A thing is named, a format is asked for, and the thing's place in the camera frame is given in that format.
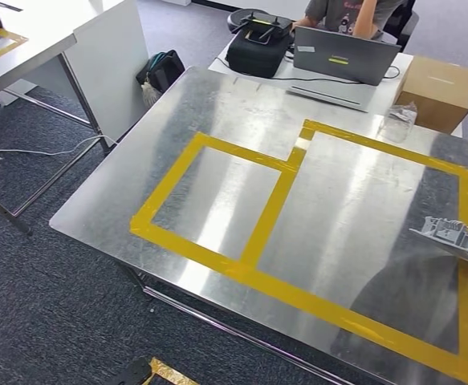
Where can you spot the clear plastic bag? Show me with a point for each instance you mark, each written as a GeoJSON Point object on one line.
{"type": "Point", "coordinates": [398, 125]}

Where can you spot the black carrying case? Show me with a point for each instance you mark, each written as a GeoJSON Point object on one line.
{"type": "Point", "coordinates": [253, 58]}

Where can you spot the person's left forearm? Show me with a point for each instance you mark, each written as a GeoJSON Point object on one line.
{"type": "Point", "coordinates": [364, 21]}

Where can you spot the yellow floor tape square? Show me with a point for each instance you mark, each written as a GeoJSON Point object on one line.
{"type": "Point", "coordinates": [169, 372]}

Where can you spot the grey open laptop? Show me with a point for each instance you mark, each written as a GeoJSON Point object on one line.
{"type": "Point", "coordinates": [346, 58]}

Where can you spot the black office chair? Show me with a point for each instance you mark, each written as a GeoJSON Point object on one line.
{"type": "Point", "coordinates": [408, 24]}

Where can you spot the white desk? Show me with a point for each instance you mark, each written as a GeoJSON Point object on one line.
{"type": "Point", "coordinates": [386, 93]}

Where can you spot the stainless steel workbench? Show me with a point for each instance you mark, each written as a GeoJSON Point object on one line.
{"type": "Point", "coordinates": [217, 106]}

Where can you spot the grey wheel hubcap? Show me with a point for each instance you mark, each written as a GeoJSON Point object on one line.
{"type": "Point", "coordinates": [450, 236]}

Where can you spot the black bag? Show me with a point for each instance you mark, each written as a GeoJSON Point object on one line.
{"type": "Point", "coordinates": [165, 72]}

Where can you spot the white partition panel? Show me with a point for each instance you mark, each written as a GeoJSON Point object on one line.
{"type": "Point", "coordinates": [109, 64]}

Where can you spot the person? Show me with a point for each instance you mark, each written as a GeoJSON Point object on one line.
{"type": "Point", "coordinates": [338, 10]}

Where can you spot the stainless steel table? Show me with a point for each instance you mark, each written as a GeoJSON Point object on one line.
{"type": "Point", "coordinates": [45, 32]}

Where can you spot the black controller with antennas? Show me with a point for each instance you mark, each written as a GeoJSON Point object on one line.
{"type": "Point", "coordinates": [266, 24]}

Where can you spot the brown cardboard box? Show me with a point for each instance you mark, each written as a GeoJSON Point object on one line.
{"type": "Point", "coordinates": [438, 90]}

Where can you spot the silver closed laptop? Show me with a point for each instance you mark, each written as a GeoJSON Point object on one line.
{"type": "Point", "coordinates": [330, 95]}

